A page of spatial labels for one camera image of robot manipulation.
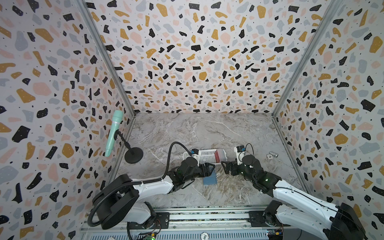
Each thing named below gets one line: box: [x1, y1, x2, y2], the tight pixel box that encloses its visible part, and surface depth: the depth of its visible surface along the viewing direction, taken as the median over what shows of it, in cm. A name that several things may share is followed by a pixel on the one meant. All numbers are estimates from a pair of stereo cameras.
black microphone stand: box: [114, 129, 144, 164], surface depth 97 cm
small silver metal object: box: [266, 151, 279, 161], surface depth 99 cm
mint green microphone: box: [105, 110, 124, 158], surface depth 75 cm
